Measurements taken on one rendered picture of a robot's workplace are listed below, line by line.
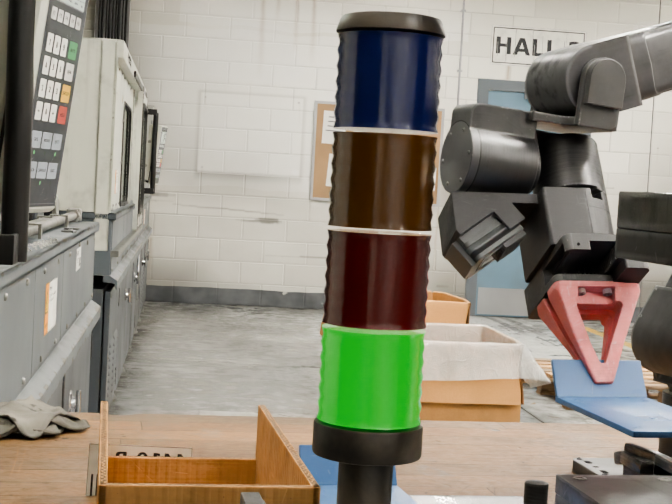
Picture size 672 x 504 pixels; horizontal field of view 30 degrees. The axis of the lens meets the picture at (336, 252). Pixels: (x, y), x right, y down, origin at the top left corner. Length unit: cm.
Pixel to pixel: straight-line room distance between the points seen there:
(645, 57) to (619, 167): 1110
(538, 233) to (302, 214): 1053
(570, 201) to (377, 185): 55
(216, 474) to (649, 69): 46
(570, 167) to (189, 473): 38
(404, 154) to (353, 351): 7
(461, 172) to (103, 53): 435
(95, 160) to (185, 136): 620
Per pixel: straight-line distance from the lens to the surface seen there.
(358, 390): 44
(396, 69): 44
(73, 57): 170
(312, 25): 1157
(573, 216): 97
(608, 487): 69
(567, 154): 101
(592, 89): 99
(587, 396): 94
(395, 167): 44
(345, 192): 44
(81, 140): 527
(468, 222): 95
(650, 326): 110
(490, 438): 124
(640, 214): 67
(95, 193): 525
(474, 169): 96
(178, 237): 1144
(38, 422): 114
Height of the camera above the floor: 113
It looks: 3 degrees down
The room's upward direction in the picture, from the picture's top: 3 degrees clockwise
